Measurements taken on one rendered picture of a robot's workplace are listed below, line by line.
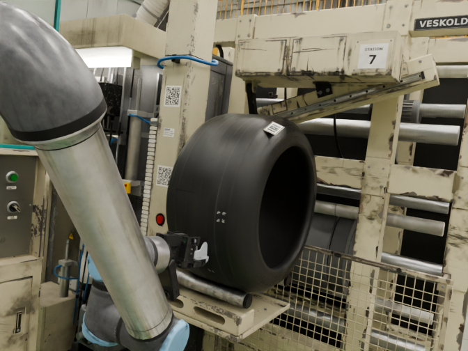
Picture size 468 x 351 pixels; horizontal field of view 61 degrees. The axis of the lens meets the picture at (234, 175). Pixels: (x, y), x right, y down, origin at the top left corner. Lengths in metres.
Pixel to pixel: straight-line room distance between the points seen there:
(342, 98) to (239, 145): 0.59
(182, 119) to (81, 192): 0.91
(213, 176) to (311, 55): 0.63
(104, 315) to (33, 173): 0.75
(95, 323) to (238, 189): 0.47
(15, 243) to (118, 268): 0.92
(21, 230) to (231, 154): 0.79
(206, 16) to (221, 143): 0.56
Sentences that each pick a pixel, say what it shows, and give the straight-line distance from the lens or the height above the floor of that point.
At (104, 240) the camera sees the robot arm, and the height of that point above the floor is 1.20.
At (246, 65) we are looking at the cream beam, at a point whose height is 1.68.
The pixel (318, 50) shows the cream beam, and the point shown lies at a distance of 1.49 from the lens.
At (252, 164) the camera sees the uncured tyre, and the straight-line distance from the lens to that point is 1.07.
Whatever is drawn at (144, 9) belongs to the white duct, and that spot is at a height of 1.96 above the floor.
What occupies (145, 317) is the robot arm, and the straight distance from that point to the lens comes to 0.74.
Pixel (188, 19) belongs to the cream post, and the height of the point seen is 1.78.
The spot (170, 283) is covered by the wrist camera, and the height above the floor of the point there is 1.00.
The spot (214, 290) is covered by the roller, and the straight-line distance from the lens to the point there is 1.27.
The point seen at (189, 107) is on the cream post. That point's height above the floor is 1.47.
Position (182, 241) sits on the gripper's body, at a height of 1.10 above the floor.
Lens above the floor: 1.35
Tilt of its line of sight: 4 degrees down
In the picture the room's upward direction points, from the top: 6 degrees clockwise
